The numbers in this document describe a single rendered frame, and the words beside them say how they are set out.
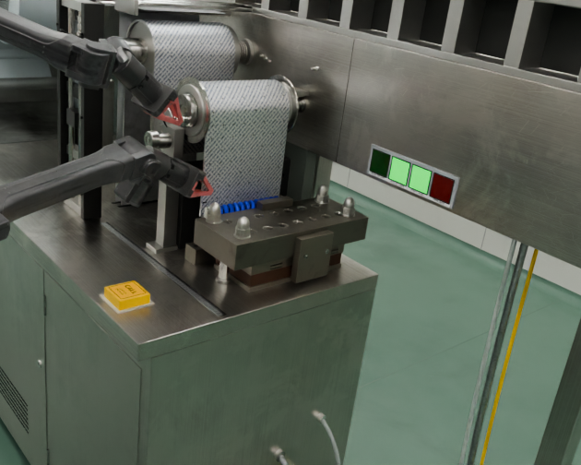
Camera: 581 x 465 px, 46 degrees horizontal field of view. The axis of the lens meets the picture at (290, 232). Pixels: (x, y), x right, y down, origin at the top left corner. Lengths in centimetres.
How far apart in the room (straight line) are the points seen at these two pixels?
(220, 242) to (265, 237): 10
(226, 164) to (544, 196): 70
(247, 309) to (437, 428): 145
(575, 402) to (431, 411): 128
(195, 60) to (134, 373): 79
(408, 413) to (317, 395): 108
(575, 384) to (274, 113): 90
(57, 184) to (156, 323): 34
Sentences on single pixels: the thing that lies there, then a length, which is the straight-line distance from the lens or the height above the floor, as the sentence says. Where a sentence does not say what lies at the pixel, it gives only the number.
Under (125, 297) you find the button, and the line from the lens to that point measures 144.
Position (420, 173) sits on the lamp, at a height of 120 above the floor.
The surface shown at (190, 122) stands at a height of 123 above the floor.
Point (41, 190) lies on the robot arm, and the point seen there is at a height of 118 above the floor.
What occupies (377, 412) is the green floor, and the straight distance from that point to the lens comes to 277.
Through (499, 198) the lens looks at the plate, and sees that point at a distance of 142.
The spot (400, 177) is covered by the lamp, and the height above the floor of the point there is 117.
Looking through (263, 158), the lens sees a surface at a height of 114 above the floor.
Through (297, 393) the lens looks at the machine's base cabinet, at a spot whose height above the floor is 63.
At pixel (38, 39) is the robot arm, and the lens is 145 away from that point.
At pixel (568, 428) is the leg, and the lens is 168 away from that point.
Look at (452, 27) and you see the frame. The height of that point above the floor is 150.
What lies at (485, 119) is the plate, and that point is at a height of 135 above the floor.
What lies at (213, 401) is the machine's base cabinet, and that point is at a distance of 153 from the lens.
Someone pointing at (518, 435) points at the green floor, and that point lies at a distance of 288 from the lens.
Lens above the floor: 161
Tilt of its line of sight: 22 degrees down
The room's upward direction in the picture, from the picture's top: 7 degrees clockwise
